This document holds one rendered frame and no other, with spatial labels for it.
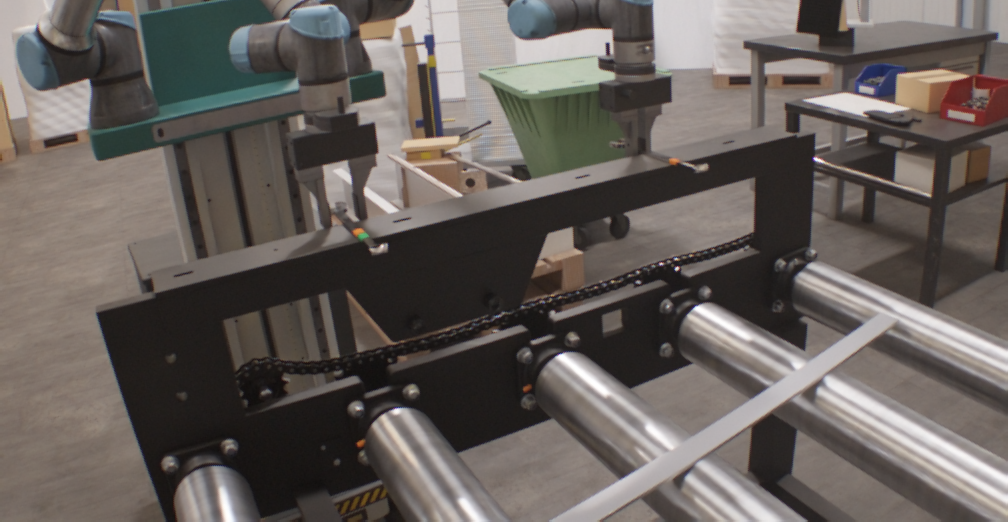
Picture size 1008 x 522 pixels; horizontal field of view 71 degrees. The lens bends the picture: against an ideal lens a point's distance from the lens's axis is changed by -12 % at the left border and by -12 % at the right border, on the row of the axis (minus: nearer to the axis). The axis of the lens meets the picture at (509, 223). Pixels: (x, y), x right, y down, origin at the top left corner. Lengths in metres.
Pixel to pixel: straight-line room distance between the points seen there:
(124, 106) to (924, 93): 3.16
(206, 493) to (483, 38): 4.06
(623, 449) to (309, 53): 0.71
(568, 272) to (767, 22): 5.02
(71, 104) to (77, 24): 7.63
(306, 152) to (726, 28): 6.89
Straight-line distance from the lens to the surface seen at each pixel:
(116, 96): 1.69
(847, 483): 2.53
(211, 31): 1.86
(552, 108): 3.70
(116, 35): 1.69
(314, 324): 2.13
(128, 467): 2.97
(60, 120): 9.19
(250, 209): 2.03
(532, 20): 1.33
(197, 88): 1.86
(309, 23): 1.16
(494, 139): 5.01
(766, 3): 7.87
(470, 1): 4.88
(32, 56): 1.61
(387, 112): 4.51
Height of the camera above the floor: 1.57
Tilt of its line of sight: 20 degrees down
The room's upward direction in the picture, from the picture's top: 5 degrees counter-clockwise
